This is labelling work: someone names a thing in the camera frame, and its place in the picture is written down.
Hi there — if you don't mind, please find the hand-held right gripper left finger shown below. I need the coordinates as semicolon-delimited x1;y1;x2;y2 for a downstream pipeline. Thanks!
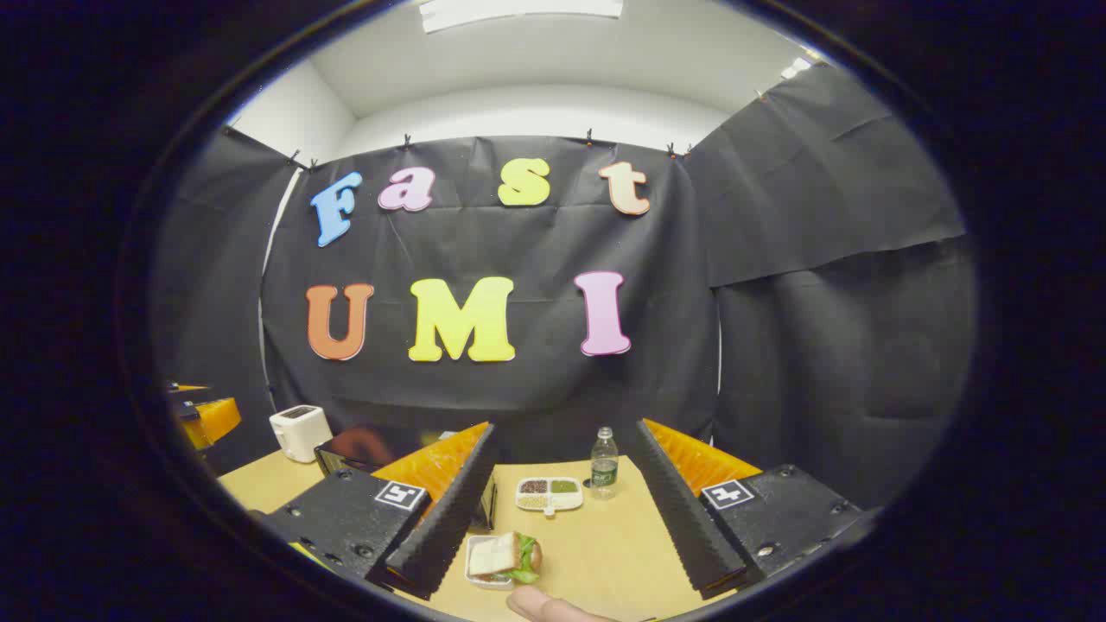
255;421;500;603

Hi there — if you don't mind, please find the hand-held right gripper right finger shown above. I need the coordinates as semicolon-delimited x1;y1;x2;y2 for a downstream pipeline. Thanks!
633;418;875;601

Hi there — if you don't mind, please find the sandwich with lettuce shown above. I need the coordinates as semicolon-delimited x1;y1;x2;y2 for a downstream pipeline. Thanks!
469;531;543;585

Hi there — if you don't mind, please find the black electric oven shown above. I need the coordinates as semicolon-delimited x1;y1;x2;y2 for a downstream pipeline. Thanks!
313;422;499;530

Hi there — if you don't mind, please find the white rectangular tray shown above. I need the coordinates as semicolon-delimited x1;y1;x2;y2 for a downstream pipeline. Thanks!
465;534;519;591

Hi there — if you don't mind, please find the white toaster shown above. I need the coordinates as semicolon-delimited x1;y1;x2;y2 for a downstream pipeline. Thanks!
269;404;334;464

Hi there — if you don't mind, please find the clear plastic water bottle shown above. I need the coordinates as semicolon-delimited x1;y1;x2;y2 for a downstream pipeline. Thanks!
590;426;620;500

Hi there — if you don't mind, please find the white divided dish with grains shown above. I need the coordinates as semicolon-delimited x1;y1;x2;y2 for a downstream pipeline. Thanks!
516;476;585;517

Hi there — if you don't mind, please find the black backdrop cloth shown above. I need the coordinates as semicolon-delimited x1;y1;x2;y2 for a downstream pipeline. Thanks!
151;65;977;511

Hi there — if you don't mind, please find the large ceiling light panel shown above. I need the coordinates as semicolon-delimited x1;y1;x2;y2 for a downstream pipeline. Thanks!
419;0;624;34

